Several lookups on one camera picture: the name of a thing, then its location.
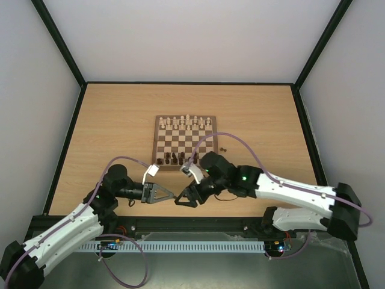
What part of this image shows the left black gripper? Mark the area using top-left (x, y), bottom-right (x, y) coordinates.
top-left (116, 181), bottom-right (171, 203)

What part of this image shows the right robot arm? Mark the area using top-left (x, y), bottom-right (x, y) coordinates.
top-left (175, 152), bottom-right (362, 241)

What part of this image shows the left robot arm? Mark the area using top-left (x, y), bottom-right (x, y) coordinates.
top-left (1, 164), bottom-right (174, 288)

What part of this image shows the wooden chess board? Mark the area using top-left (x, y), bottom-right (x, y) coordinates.
top-left (152, 114), bottom-right (219, 172)

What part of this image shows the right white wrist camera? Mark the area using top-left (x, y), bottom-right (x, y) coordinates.
top-left (180, 163), bottom-right (204, 184)

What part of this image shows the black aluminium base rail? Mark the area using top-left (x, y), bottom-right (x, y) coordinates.
top-left (29, 216), bottom-right (347, 238)

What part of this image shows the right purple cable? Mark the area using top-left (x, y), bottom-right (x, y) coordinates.
top-left (188, 132), bottom-right (373, 261)

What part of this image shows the purple cable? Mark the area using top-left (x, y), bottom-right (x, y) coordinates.
top-left (2, 156), bottom-right (150, 287)
top-left (188, 132), bottom-right (373, 261)

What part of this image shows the grey slotted cable duct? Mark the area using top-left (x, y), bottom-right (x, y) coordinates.
top-left (76, 241), bottom-right (265, 253)

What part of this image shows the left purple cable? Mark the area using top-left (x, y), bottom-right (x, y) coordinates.
top-left (2, 156), bottom-right (150, 287)

